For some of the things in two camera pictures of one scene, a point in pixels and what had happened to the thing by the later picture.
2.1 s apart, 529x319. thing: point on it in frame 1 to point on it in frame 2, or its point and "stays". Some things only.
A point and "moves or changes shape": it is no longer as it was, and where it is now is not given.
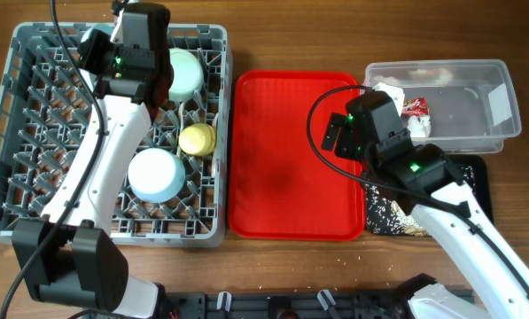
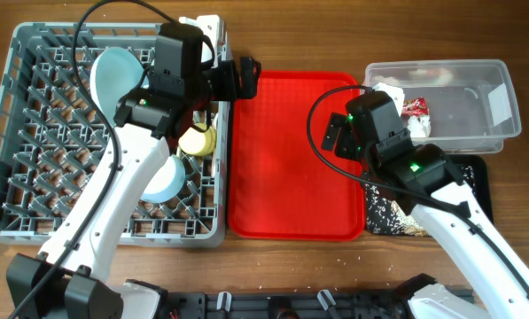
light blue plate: [105, 27] moves or changes shape
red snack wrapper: [417, 106] stays
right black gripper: [344, 148] stays
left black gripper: [94, 50] to [249, 78]
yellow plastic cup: [197, 139] stays
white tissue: [419, 126] stays
